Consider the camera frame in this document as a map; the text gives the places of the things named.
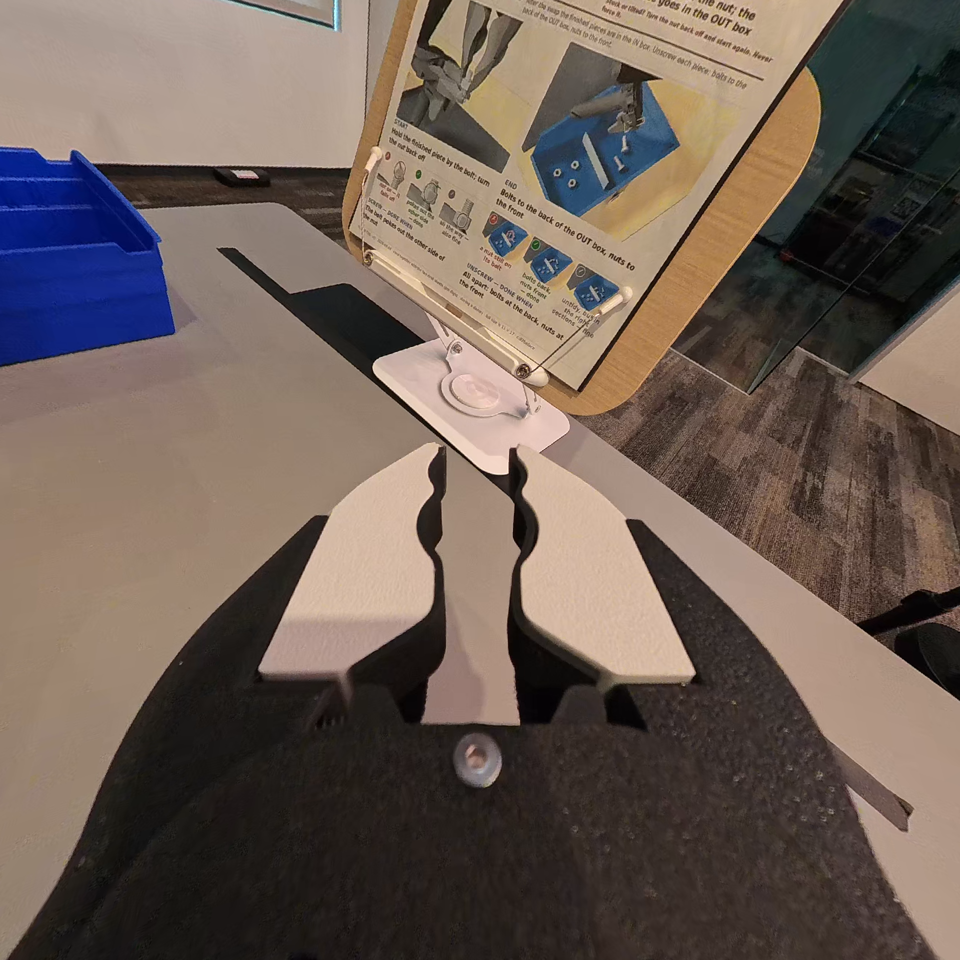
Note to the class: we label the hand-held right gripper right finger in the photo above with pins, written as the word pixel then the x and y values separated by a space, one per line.
pixel 600 592

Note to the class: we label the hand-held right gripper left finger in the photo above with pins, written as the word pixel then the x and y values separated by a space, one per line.
pixel 352 592

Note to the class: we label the blue plastic bin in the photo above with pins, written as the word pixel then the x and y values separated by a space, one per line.
pixel 75 285

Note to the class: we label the black office chair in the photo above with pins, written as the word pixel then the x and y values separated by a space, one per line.
pixel 930 637

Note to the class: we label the printed instruction sheet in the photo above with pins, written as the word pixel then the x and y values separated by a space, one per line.
pixel 600 187

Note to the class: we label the black floor box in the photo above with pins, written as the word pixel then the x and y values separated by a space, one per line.
pixel 241 177

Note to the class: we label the wooden backboard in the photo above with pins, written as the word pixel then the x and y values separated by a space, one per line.
pixel 750 187

